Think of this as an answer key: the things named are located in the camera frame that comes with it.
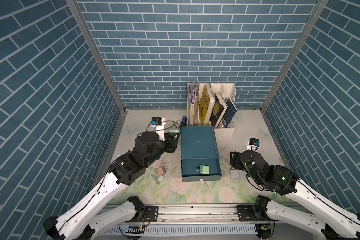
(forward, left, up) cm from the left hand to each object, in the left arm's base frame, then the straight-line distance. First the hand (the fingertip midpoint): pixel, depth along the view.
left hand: (180, 134), depth 65 cm
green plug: (-9, -11, -16) cm, 21 cm away
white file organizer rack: (+47, -31, -11) cm, 57 cm away
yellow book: (+32, -16, -8) cm, 36 cm away
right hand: (-4, -27, -12) cm, 29 cm away
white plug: (-6, -30, -29) cm, 42 cm away
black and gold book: (+33, -25, -15) cm, 44 cm away
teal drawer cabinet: (+2, -9, -14) cm, 17 cm away
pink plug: (-3, +12, -32) cm, 34 cm away
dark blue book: (+33, -33, -21) cm, 51 cm away
